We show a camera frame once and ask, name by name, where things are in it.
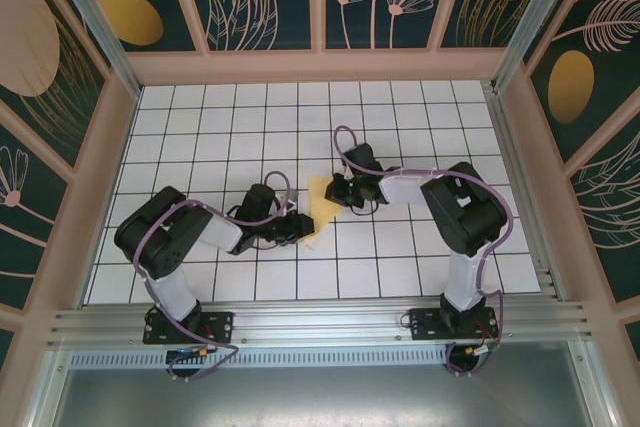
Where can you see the yellow square paper sheet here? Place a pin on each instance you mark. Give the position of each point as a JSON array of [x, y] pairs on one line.
[[324, 207]]

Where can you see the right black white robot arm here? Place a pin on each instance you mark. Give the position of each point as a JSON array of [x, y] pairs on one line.
[[465, 212]]

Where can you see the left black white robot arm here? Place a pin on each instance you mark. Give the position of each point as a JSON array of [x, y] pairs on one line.
[[160, 242]]

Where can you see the grey metal sheet shelf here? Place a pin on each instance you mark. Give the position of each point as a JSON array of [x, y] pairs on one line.
[[320, 397]]

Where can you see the small black circuit board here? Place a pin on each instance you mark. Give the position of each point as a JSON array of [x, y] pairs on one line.
[[186, 353]]

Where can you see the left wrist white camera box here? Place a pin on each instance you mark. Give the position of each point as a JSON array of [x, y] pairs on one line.
[[291, 203]]

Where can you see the long aluminium mounting rail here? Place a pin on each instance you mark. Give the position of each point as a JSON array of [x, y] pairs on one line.
[[320, 319]]

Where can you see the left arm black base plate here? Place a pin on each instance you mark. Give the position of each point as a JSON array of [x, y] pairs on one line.
[[220, 323]]

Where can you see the aluminium side rail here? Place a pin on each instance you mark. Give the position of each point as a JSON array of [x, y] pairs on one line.
[[515, 172]]

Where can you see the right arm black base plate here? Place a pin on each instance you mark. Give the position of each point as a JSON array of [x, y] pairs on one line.
[[425, 325]]

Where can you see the aluminium frame post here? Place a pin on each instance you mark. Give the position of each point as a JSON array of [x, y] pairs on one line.
[[95, 12], [530, 12]]

